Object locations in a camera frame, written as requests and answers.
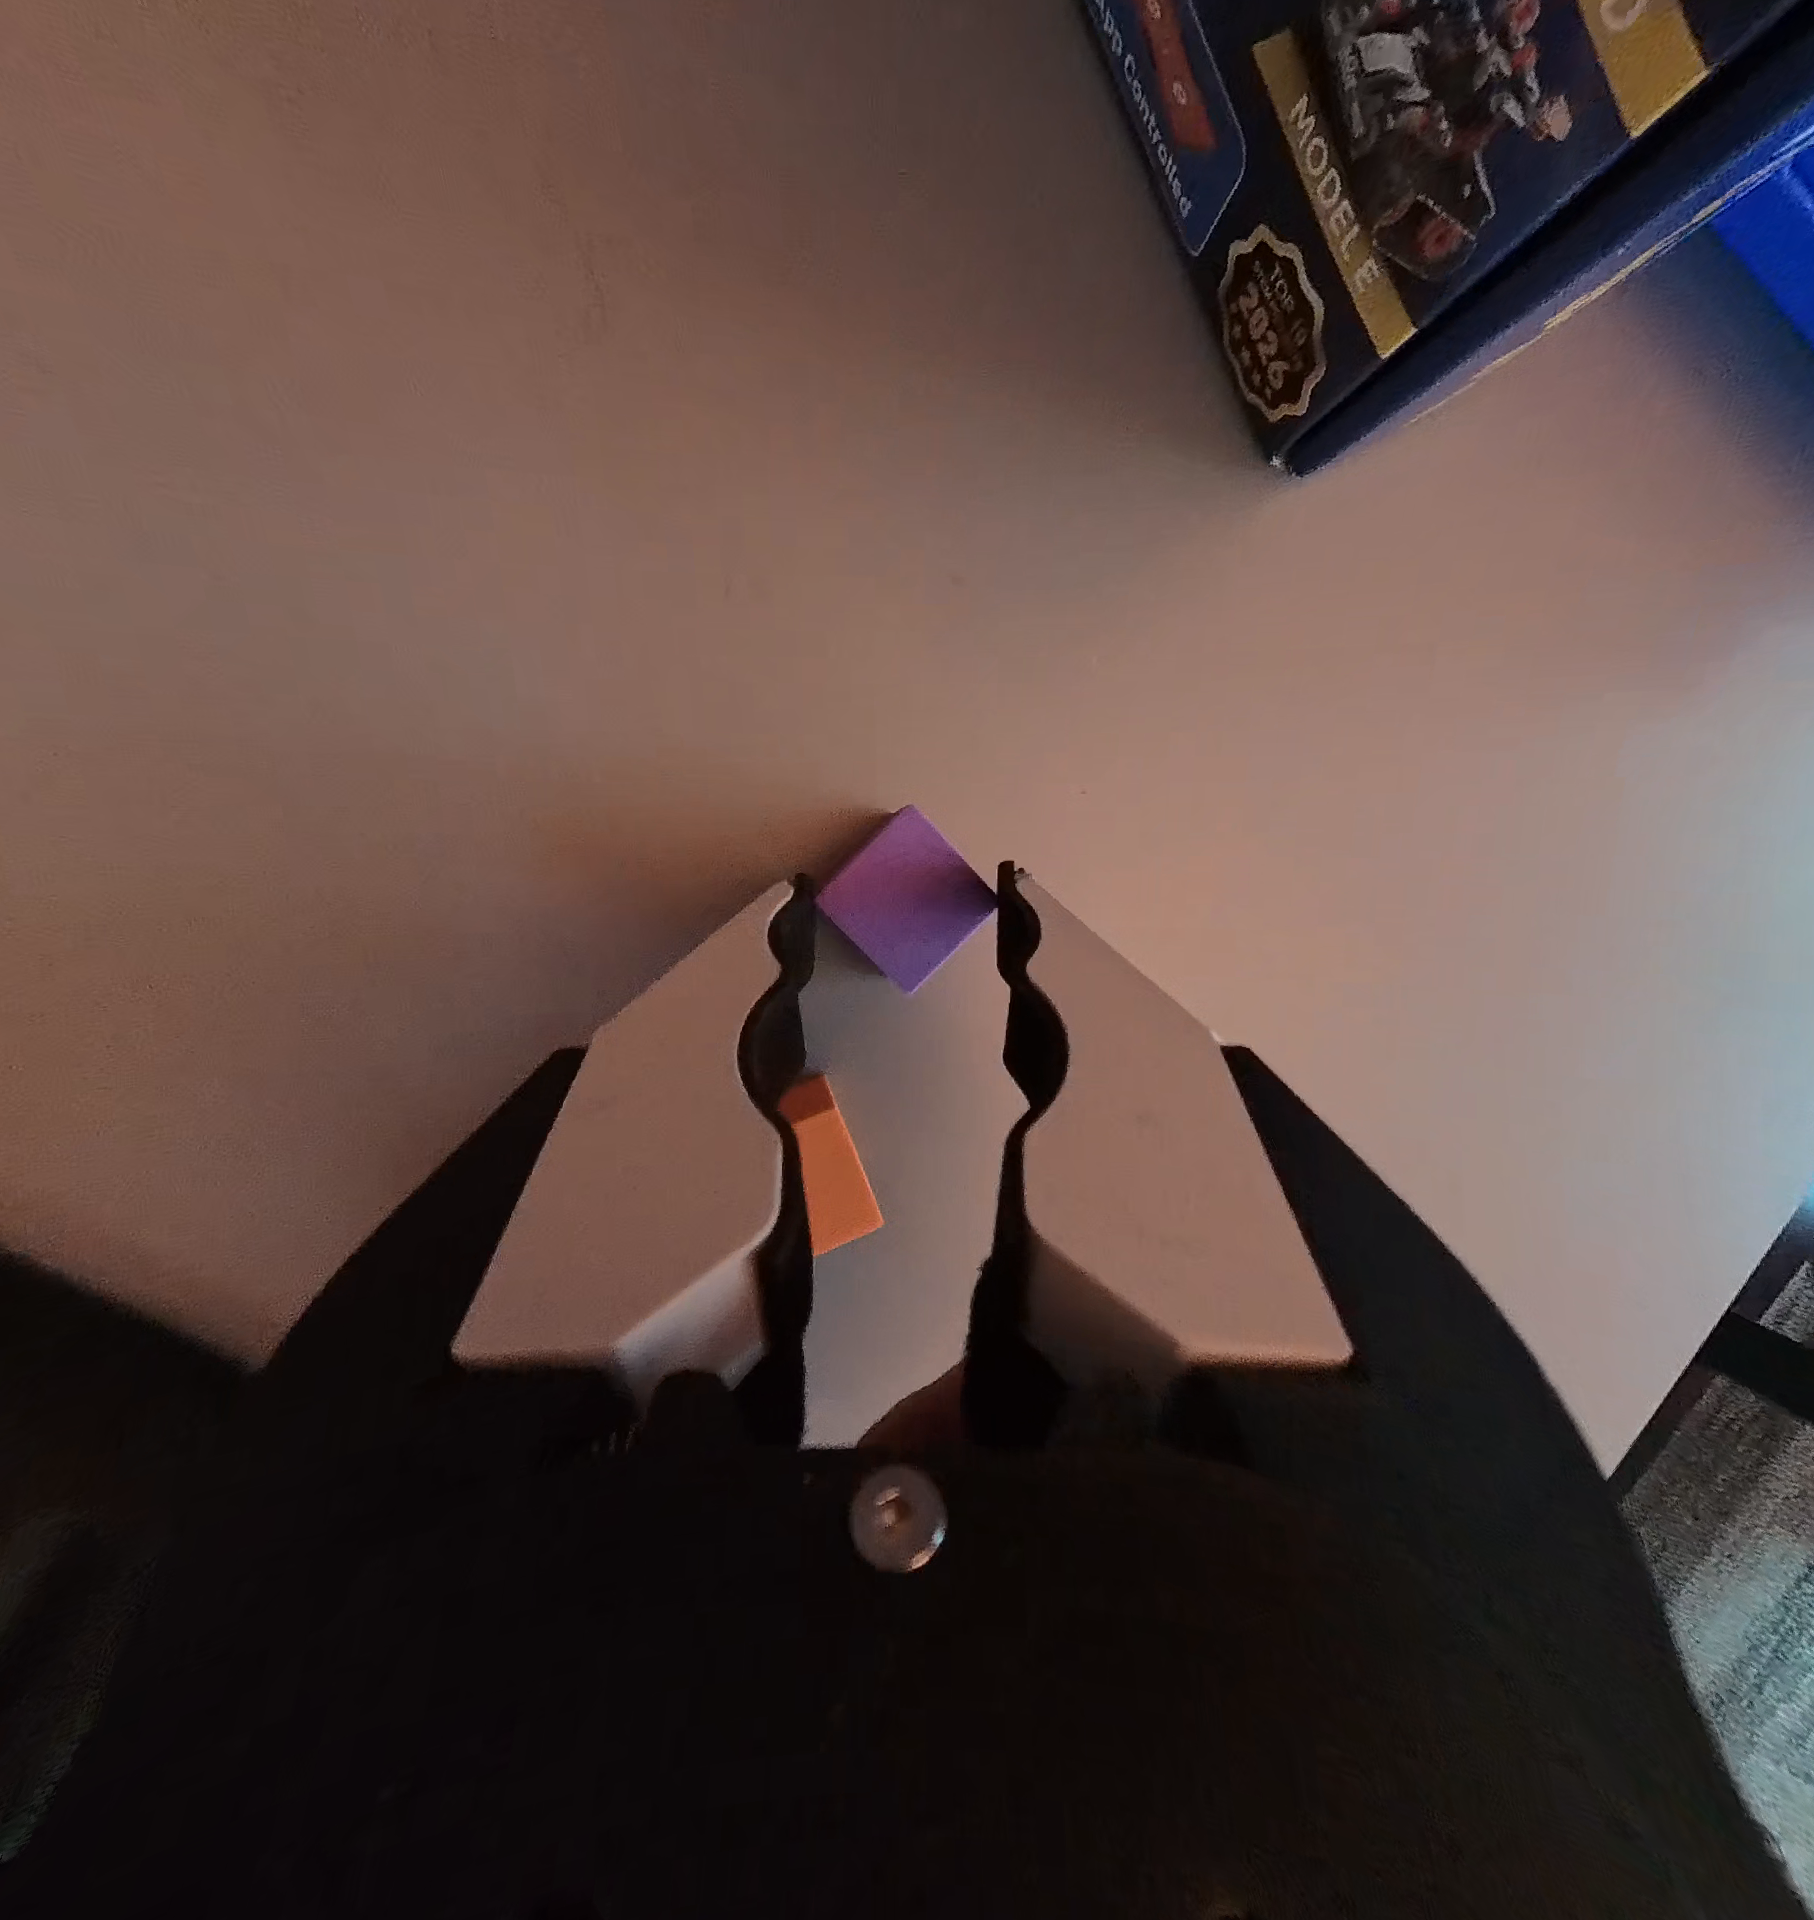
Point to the purple foam cube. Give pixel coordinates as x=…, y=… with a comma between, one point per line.
x=907, y=901

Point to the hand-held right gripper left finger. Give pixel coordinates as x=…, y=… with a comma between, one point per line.
x=637, y=1201

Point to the orange foam cube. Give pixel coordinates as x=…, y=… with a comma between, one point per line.
x=840, y=1184

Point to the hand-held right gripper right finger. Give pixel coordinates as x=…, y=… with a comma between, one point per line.
x=1176, y=1184

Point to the blue toy robot box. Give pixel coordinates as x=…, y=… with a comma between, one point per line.
x=1447, y=181

